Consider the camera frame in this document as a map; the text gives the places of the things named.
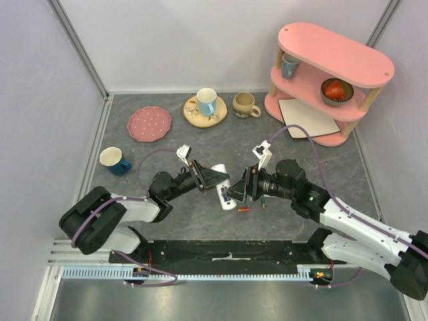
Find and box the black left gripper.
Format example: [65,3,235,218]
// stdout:
[165,158,229,201]

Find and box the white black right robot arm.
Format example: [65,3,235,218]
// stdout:
[224,159,427,301]

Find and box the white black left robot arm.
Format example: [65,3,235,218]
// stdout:
[59,160,229,263]

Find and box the beige floral saucer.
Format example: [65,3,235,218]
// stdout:
[183,94,229,128]

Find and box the pink dotted plate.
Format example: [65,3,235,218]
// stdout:
[127,106,172,142]

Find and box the light blue mug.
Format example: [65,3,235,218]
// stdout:
[197,88,217,117]

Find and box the beige ceramic mug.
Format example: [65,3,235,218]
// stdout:
[232,92,261,118]

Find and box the white square mat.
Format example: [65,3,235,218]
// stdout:
[278,99,340,137]

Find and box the dark blue mug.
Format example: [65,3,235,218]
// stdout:
[99,146,132,176]

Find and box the grey blue shelf mug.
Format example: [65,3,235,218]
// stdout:
[281,53,300,79]

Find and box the patterned dark bowl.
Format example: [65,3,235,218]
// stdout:
[320,78,354,107]

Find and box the red cup in bowl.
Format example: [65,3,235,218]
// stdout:
[324,80,345,100]

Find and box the pink three-tier shelf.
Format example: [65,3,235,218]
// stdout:
[264,22,395,146]

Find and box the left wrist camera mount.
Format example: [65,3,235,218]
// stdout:
[176,144,191,167]

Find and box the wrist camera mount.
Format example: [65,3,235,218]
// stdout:
[252,140,272,171]
[176,144,191,167]

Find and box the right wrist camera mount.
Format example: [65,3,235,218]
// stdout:
[252,140,272,171]

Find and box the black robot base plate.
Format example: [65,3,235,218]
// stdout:
[129,240,331,275]

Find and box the white slotted cable duct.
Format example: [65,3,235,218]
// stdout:
[62,266,330,282]

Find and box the aluminium frame post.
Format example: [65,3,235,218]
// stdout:
[366,0,402,48]
[46,0,111,100]

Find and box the left aluminium frame post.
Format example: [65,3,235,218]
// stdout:
[46,0,111,100]

